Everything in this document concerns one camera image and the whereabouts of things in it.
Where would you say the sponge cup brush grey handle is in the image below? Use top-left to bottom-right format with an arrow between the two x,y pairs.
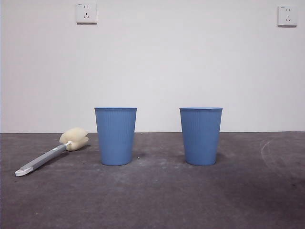
14,127 -> 90,177

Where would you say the white wall socket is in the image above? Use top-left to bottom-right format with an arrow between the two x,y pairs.
76,2 -> 98,24
277,5 -> 298,27

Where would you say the blue ribbed plastic cup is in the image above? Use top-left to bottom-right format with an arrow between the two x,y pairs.
179,107 -> 224,167
94,107 -> 138,166

